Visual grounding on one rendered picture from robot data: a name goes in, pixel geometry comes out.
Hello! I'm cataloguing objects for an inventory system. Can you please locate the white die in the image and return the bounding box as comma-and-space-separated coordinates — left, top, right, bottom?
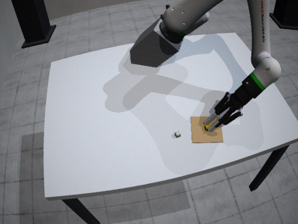
175, 131, 181, 138

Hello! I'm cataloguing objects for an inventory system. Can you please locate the tan flat mat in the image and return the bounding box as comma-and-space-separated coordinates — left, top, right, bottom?
191, 117, 224, 143

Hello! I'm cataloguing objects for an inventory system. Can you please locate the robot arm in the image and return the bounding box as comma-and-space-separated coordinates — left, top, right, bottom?
159, 0, 281, 98

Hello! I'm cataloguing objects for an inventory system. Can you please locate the yellow die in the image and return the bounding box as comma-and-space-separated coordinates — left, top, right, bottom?
205, 124, 210, 131

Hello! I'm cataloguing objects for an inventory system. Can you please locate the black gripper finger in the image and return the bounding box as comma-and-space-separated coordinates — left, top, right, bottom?
204, 92, 234, 124
208, 102, 243, 132

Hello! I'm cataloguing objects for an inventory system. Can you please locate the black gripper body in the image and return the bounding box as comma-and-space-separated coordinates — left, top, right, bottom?
229, 85, 253, 110

